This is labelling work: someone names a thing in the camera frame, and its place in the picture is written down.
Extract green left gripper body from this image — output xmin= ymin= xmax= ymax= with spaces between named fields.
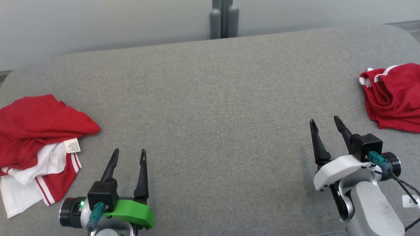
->
xmin=105 ymin=199 xmax=155 ymax=229

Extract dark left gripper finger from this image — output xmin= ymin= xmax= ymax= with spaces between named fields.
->
xmin=100 ymin=148 xmax=119 ymax=183
xmin=134 ymin=149 xmax=149 ymax=200

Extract grey fabric sofa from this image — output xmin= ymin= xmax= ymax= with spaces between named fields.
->
xmin=0 ymin=24 xmax=420 ymax=236

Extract grey wall skirting rail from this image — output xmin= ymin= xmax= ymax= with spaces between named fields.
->
xmin=382 ymin=20 xmax=420 ymax=33
xmin=0 ymin=69 xmax=13 ymax=86

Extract red shorts with white stripe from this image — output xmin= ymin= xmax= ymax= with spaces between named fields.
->
xmin=359 ymin=63 xmax=420 ymax=133

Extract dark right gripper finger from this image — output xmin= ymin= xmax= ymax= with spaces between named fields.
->
xmin=309 ymin=119 xmax=332 ymax=166
xmin=334 ymin=116 xmax=354 ymax=154

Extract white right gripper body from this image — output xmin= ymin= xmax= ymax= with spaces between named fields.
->
xmin=313 ymin=155 xmax=378 ymax=191

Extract red white basketball jersey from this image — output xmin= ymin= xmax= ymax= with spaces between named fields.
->
xmin=0 ymin=94 xmax=101 ymax=218

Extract right camera cable teal plug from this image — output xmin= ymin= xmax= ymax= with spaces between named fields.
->
xmin=368 ymin=151 xmax=420 ymax=233

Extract grey partition post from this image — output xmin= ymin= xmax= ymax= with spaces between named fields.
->
xmin=210 ymin=0 xmax=239 ymax=39

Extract left camera cable teal plug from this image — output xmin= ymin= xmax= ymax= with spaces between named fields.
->
xmin=86 ymin=202 xmax=105 ymax=236

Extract white tag on cable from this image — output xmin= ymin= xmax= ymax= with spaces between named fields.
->
xmin=402 ymin=195 xmax=420 ymax=208

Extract camera cable teal plug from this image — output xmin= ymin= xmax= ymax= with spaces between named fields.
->
xmin=86 ymin=202 xmax=105 ymax=236
xmin=368 ymin=151 xmax=420 ymax=233

